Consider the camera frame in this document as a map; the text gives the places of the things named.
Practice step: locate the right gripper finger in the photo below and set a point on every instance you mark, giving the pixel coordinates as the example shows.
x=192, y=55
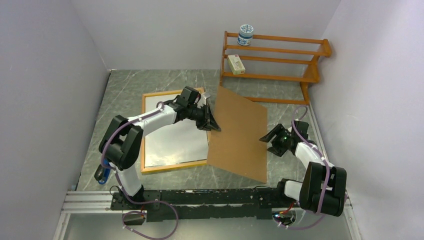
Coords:
x=272, y=133
x=277, y=149

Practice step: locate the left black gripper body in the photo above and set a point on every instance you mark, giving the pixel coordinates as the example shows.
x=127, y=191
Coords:
x=200, y=116

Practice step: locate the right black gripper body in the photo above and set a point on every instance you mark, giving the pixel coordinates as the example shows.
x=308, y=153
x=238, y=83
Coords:
x=282, y=140

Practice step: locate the brown cardboard backing board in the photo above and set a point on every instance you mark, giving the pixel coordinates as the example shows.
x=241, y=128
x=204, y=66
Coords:
x=237, y=147

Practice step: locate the yellow wooden photo frame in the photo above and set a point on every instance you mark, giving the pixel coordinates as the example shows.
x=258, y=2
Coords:
x=165, y=167

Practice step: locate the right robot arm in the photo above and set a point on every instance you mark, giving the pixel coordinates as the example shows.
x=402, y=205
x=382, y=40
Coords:
x=323, y=189

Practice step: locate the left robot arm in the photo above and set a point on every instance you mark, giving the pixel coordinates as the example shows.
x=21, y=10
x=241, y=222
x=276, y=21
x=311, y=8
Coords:
x=121, y=143

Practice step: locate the orange wooden shelf rack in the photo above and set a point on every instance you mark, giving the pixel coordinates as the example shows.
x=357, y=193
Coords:
x=276, y=58

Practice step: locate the small white green box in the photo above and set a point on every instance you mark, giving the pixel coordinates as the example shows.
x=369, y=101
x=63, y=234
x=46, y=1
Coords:
x=236, y=65

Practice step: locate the blue white jar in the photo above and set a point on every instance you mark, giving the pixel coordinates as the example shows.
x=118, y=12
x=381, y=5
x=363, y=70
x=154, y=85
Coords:
x=245, y=35

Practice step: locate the blue stapler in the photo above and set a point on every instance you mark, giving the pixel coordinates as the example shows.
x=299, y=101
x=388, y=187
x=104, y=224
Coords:
x=102, y=172

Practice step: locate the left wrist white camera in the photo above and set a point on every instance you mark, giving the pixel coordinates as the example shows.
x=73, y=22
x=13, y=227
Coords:
x=204, y=98

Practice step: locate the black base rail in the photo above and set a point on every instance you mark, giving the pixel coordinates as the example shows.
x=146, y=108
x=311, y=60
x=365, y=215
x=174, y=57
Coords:
x=258, y=202

